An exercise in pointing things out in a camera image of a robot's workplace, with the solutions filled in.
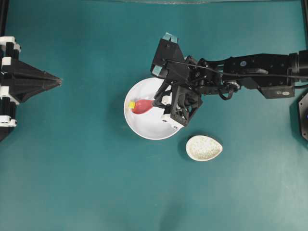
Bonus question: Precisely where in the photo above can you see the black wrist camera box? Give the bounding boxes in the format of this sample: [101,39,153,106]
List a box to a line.
[150,32,189,82]

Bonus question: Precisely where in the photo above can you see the speckled ceramic spoon rest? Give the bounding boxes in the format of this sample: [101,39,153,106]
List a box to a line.
[185,135,223,162]

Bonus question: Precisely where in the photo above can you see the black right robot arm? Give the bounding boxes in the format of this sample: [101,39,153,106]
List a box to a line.
[151,50,308,126]

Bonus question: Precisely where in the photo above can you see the white round bowl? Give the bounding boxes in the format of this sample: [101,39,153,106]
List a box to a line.
[124,77,183,140]

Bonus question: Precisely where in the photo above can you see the black left frame rail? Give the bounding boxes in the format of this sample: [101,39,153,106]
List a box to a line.
[0,0,9,37]

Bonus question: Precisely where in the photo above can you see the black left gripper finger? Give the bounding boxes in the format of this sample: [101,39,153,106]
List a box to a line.
[4,80,62,104]
[4,59,61,82]

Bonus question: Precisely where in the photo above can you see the black frame rail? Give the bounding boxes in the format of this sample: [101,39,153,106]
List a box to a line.
[0,0,9,37]
[301,0,308,47]

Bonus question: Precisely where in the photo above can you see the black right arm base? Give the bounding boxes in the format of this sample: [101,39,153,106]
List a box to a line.
[289,89,308,146]

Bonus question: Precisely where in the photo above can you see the black right frame rail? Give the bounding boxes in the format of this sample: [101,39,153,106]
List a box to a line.
[301,0,308,47]

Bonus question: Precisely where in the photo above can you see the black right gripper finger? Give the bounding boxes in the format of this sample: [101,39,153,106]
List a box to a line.
[152,95,171,113]
[153,80,172,104]

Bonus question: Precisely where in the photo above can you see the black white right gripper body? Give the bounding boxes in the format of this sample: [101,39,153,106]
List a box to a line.
[161,85,203,128]

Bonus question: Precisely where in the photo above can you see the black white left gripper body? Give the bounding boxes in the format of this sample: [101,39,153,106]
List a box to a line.
[0,36,21,141]

